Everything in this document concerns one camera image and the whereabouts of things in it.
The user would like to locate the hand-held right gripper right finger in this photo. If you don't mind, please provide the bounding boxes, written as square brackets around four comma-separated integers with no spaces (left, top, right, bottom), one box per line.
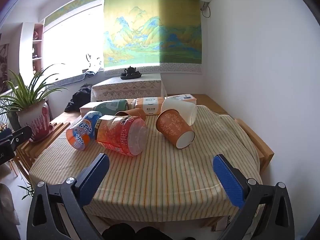
[212,154,297,240]

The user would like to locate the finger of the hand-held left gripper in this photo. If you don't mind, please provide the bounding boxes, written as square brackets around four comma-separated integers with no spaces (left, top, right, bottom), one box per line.
[0,126,33,147]

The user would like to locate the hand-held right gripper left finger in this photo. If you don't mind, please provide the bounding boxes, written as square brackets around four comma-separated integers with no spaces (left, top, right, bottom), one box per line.
[26,152,110,240]

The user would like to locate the blue orange plastic cup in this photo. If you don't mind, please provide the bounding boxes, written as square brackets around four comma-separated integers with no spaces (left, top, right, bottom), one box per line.
[66,110,103,151]

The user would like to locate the red clear plastic cup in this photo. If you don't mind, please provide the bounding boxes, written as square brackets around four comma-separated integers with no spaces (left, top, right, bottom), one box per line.
[96,114,148,156]

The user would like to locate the green cup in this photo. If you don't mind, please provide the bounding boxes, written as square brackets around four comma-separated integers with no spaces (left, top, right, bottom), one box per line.
[91,99,129,118]

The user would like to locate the brown paper cup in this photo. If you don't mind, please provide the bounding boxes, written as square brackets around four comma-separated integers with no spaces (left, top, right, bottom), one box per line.
[115,107,147,122]

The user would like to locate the orange patterned paper cup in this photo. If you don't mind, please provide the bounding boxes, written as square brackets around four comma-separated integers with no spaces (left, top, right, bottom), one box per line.
[155,108,195,149]

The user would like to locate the white paper cup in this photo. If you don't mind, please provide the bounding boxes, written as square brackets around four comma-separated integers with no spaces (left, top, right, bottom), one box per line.
[161,98,198,125]

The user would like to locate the potted spider plant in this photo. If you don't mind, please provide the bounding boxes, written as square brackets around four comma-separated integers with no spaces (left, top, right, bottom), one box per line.
[0,64,69,143]

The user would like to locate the wooden slatted stand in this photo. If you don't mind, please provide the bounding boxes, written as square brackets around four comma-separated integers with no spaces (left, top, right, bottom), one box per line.
[15,121,70,180]

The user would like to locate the small green plant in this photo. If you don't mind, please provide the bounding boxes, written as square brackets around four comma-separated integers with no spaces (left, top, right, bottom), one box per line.
[17,181,35,201]

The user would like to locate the striped tablecloth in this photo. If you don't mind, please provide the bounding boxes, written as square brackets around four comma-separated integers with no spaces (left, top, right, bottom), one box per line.
[29,105,263,223]

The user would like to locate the person's dark trousers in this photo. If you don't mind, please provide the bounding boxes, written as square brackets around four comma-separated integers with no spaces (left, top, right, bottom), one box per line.
[101,222,225,240]

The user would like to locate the white flat box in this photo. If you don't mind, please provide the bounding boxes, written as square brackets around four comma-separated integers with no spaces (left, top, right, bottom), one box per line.
[79,102,105,117]

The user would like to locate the black bag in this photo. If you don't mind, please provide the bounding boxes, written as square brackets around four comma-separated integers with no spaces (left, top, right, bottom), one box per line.
[64,85,92,112]

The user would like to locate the white pink bookshelf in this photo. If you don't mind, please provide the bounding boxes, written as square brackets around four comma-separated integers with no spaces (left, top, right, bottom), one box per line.
[19,22,45,80]

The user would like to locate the orange white tissue pack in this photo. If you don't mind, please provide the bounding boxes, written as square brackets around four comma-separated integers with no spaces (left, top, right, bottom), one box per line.
[135,96,165,116]

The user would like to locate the lace covered table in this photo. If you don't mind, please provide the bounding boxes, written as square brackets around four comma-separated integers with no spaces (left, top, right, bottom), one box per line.
[90,74,167,103]

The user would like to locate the white blue tissue pack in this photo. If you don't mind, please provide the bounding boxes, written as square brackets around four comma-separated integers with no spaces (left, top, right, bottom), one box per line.
[165,94,197,105]

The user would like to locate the black teapot set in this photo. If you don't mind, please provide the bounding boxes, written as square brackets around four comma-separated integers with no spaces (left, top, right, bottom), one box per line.
[121,66,143,80]

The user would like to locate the short landscape roller blind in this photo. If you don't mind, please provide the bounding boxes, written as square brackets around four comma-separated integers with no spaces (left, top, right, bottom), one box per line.
[44,0,104,27]

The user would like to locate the landscape painted roller blind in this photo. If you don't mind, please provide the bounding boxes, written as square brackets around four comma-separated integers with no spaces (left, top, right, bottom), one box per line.
[102,0,203,75]

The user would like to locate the dark wall picture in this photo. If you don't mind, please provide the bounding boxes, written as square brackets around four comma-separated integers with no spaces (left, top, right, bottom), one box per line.
[0,42,10,95]

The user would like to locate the air conditioner hose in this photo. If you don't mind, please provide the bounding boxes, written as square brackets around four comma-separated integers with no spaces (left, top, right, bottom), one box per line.
[200,0,211,18]

